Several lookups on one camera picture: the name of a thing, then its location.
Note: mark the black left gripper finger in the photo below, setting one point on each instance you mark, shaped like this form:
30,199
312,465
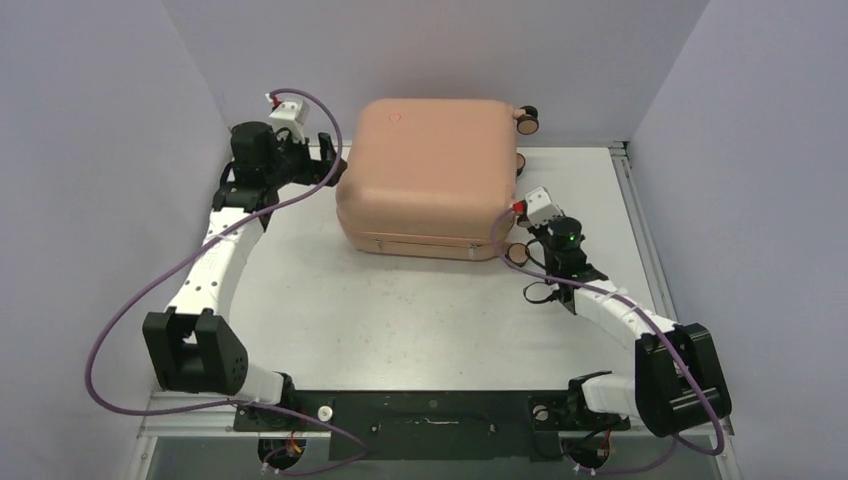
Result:
329,172
327,148

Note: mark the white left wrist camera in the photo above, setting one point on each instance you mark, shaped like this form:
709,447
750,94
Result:
289,114

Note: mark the pink hard-shell suitcase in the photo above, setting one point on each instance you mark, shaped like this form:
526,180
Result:
429,177

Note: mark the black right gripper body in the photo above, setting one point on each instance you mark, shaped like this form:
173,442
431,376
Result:
541,233

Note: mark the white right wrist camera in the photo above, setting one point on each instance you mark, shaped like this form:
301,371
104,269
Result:
536,209

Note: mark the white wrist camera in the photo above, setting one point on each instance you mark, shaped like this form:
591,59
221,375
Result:
289,114
536,209

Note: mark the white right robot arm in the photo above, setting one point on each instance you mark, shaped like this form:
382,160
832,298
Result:
677,382

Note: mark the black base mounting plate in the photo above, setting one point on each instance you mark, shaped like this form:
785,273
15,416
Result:
440,425

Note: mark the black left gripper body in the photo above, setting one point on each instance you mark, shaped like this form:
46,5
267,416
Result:
291,163

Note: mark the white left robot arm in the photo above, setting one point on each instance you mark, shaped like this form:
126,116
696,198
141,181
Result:
192,347

